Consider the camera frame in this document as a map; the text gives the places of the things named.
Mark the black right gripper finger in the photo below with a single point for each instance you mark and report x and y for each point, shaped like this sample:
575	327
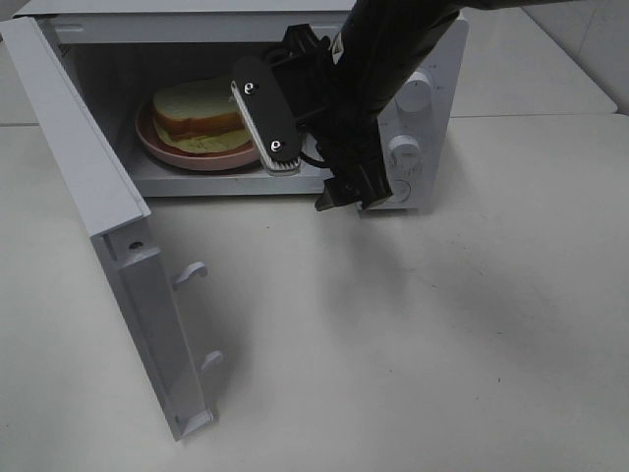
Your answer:
368	183
341	192

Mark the white microwave door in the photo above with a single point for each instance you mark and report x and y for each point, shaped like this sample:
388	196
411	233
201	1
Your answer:
115	216

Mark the pink round plate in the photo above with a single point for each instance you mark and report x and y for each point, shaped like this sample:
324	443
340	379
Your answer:
232	161

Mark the upper white power knob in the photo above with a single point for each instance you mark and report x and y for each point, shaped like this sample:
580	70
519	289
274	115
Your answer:
416	94

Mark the round white door button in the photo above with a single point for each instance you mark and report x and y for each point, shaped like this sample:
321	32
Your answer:
401	191

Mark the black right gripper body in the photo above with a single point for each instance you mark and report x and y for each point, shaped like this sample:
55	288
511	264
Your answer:
322	102

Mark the white timer knob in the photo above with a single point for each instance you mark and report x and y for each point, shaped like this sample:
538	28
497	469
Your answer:
403	148

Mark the toast sandwich with filling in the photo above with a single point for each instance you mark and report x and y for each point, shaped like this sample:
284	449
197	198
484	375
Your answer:
199	117

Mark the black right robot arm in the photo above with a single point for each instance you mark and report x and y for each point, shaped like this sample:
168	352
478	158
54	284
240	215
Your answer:
383	42

